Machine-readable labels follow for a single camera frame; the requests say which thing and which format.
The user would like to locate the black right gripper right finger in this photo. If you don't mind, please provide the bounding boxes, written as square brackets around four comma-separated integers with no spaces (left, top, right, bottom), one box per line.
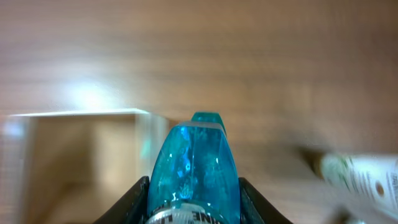
[239,177,292,224]

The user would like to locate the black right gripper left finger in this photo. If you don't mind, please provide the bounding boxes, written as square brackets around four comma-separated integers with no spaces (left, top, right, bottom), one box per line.
[93,176,150,224]

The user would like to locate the blue mouthwash bottle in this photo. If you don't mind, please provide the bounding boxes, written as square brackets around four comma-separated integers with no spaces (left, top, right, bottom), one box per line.
[147,112,241,224]

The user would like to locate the white lotion tube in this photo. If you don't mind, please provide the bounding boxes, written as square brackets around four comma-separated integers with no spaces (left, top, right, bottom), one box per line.
[312,153,397,220]

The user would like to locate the white cardboard box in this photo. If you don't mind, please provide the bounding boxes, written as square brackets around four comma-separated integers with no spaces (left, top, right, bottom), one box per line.
[1,109,172,223]

